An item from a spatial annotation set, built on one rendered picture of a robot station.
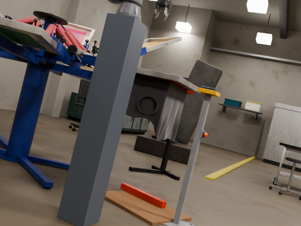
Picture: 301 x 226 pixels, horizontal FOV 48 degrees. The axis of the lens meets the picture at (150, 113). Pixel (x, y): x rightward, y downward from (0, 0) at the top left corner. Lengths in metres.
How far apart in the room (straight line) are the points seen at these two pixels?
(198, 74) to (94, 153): 4.65
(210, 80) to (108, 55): 4.54
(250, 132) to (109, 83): 10.80
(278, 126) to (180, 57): 4.04
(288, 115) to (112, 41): 9.48
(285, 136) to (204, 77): 5.25
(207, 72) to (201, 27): 5.96
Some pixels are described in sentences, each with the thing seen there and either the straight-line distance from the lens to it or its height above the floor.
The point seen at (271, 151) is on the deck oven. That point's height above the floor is 0.37.
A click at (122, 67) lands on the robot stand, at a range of 1.89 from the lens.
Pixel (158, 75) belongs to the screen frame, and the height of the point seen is 0.96.
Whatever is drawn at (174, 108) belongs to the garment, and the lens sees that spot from 2.58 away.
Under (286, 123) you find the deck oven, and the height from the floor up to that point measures 1.31.
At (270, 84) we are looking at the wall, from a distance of 12.62.
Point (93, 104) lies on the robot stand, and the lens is 1.94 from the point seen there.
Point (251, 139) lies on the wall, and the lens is 12.50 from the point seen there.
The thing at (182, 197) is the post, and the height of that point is 0.19.
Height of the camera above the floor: 0.73
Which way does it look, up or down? 1 degrees down
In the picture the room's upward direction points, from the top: 14 degrees clockwise
